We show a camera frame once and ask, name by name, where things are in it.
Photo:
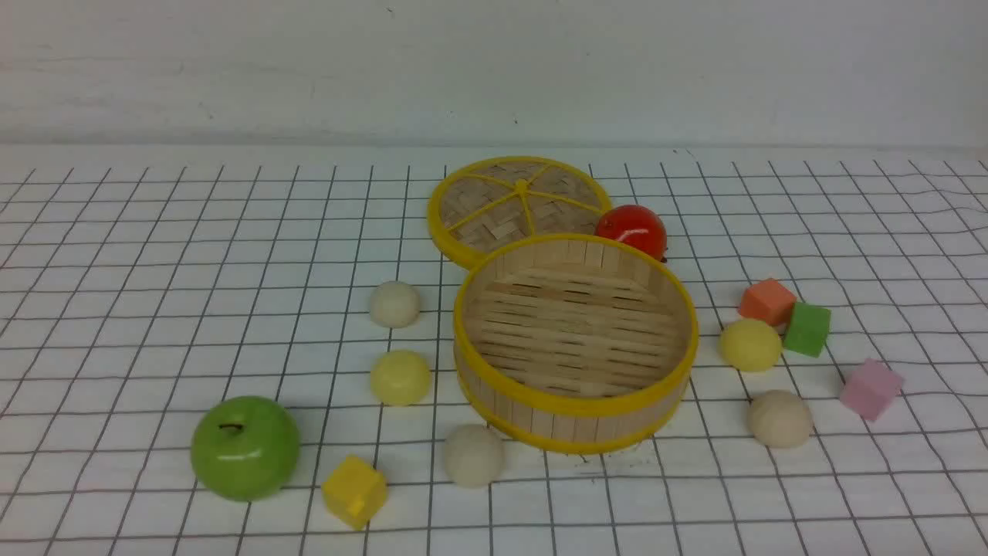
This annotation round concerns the white bun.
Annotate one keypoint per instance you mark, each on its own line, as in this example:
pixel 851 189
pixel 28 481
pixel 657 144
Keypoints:
pixel 394 305
pixel 779 419
pixel 473 456

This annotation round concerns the yellow bun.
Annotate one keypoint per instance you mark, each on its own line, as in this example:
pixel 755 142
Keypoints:
pixel 750 346
pixel 400 378

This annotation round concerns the bamboo steamer lid yellow rim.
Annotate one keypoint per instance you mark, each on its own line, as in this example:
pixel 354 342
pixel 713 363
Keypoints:
pixel 489 204

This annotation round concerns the bamboo steamer tray yellow rim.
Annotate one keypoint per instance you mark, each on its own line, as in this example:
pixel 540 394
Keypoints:
pixel 574 343

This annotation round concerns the red tomato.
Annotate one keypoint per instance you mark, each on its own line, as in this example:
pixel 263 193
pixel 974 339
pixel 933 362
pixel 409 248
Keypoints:
pixel 636 226

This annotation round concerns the yellow cube block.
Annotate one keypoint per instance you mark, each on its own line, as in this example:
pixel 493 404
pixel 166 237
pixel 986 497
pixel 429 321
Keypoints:
pixel 354 492

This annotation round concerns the orange cube block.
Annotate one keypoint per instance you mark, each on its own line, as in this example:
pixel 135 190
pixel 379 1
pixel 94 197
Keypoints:
pixel 769 301

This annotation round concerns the green apple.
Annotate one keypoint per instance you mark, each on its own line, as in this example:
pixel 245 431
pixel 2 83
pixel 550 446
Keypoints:
pixel 245 448

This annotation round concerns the green cube block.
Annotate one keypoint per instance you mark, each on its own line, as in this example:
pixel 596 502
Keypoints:
pixel 808 329

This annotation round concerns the pink cube block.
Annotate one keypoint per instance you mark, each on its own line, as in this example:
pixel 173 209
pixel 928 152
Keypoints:
pixel 871 389

